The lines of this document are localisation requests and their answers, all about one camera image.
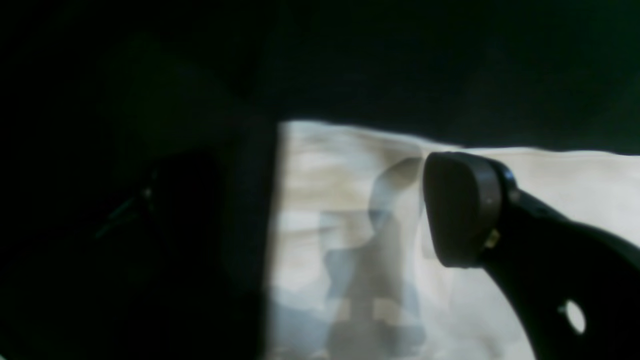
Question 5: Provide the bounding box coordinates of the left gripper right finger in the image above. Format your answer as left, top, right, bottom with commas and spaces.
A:
422, 152, 640, 360

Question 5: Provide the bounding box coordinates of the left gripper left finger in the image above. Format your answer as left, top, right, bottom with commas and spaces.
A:
1, 152, 274, 360

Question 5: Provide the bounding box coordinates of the white cotton T-shirt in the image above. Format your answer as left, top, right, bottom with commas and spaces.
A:
262, 121, 639, 360

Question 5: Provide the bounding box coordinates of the black table cloth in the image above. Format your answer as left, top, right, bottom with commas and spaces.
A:
1, 0, 639, 296

